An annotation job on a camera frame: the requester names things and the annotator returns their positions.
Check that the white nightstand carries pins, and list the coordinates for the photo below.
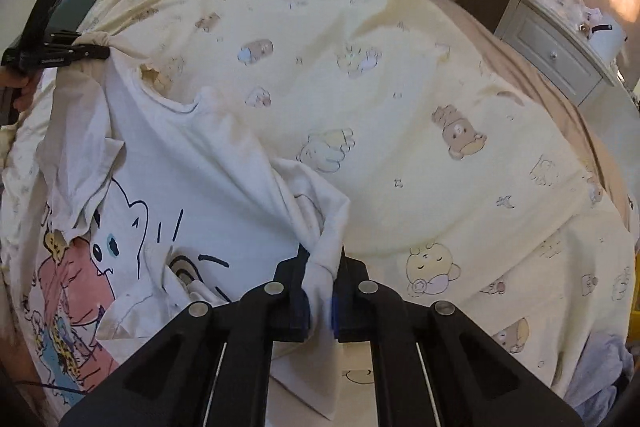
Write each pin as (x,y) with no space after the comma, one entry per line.
(550,52)

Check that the person's left hand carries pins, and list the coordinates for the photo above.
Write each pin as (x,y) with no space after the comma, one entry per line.
(24,99)

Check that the yellow bear print blanket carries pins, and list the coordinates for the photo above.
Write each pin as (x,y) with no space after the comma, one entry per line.
(400,107)

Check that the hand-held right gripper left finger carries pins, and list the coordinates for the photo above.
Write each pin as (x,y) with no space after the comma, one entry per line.
(294,307)

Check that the teal pillow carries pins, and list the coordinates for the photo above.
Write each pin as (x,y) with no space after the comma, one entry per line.
(82,2)

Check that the white cartoon print t-shirt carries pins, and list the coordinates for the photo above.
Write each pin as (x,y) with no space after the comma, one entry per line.
(200,157)

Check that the white bucket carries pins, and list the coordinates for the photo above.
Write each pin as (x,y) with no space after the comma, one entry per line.
(607,39)

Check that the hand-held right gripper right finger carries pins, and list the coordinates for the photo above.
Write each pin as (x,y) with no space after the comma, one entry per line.
(346,317)

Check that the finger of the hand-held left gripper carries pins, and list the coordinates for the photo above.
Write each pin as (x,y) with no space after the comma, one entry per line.
(75,54)
(65,38)

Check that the lavender t-shirt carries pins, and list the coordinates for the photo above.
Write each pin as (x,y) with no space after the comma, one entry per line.
(600,367)

